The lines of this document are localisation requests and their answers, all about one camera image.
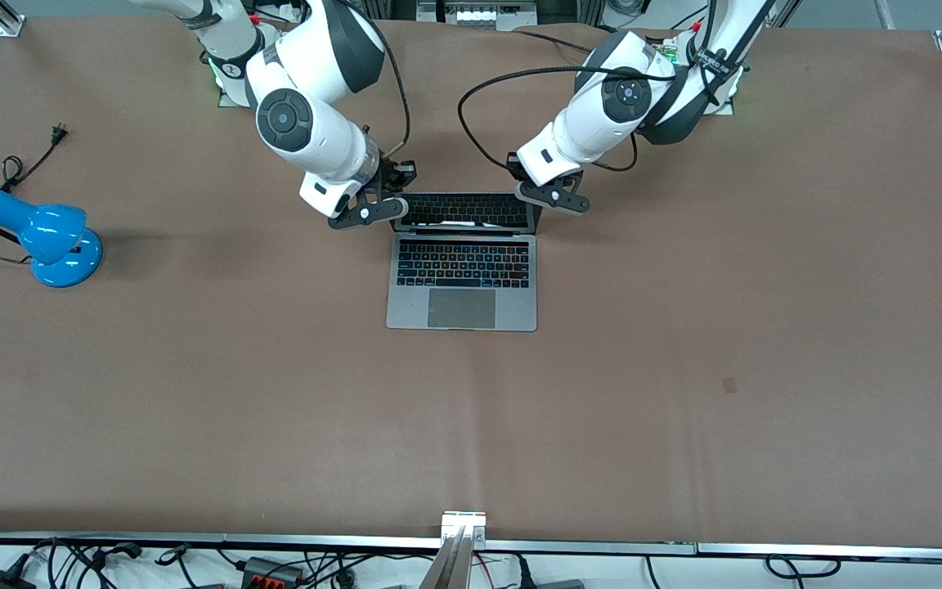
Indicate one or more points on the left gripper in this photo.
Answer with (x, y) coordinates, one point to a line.
(513, 166)

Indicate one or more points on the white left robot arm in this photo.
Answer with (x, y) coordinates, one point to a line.
(626, 94)

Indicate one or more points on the blue desk lamp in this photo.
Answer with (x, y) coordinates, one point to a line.
(54, 233)

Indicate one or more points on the black power adapter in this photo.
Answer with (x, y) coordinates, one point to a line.
(1, 581)

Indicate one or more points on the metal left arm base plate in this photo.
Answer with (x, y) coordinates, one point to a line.
(724, 106)

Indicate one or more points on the white power strip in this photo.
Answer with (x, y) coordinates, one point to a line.
(479, 15)

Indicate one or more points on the aluminium profile bar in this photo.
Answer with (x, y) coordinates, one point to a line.
(459, 556)

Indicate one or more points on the aluminium table edge rail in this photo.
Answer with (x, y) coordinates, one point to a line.
(193, 540)

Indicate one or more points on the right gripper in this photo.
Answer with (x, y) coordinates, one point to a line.
(396, 173)

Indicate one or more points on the brown table mat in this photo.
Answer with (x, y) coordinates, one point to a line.
(684, 368)

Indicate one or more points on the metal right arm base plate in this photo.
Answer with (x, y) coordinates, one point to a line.
(226, 100)

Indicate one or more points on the grey laptop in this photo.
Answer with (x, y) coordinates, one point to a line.
(461, 307)

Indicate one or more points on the black orange connector box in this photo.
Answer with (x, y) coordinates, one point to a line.
(271, 570)

